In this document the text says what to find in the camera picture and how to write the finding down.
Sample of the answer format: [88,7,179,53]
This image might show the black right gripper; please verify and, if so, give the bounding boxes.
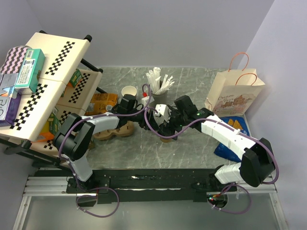
[160,106,188,140]

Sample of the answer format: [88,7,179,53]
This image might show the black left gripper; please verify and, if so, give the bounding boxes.
[127,106,160,131]

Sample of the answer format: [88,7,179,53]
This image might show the cardboard cup carrier tray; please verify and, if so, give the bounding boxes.
[93,121,134,140]

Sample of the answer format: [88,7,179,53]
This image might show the paper coffee cup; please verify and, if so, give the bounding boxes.
[121,85,137,98]
[160,135,177,143]

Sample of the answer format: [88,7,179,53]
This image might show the brown paper takeout bag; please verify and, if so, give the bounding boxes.
[204,65,265,117]

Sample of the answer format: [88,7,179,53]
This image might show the black coffee cup lid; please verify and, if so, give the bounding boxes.
[158,123,175,137]

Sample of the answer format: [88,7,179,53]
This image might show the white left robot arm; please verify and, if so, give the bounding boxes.
[52,94,154,193]

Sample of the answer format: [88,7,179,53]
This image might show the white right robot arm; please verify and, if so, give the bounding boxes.
[156,95,276,191]

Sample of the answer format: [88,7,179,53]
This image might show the grey straw holder cup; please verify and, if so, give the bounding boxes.
[149,91,167,108]

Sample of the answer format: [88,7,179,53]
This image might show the orange snack bag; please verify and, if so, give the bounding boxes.
[85,93,118,115]

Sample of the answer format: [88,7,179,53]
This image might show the blue chips bag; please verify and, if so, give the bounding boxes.
[214,116,251,161]

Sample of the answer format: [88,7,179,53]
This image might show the green box middle shelf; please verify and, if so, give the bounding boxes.
[67,69,83,88]

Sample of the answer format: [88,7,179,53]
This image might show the cream checkered shelf rack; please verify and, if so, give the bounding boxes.
[0,31,103,165]

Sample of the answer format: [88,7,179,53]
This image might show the green orange box lower shelf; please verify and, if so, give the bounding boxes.
[35,113,61,142]

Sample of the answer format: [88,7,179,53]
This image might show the teal cardboard box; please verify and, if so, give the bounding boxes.
[14,49,45,95]

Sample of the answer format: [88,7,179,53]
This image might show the purple product box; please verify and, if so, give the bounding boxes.
[0,93,21,127]

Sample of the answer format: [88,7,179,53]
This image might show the silver grey small box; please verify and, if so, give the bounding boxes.
[0,73,18,99]

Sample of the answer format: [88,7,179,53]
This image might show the pink wavy patterned can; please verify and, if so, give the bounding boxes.
[0,46,30,74]

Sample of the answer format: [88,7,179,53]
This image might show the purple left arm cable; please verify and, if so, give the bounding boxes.
[57,83,153,219]

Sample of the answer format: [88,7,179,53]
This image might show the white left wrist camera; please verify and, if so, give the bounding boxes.
[141,92,155,107]

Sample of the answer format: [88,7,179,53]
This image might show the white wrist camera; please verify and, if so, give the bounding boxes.
[154,104,171,122]
[141,92,155,107]

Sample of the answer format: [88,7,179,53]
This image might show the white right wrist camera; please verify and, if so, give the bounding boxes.
[154,104,171,122]

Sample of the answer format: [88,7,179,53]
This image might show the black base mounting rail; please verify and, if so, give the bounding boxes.
[66,166,250,204]

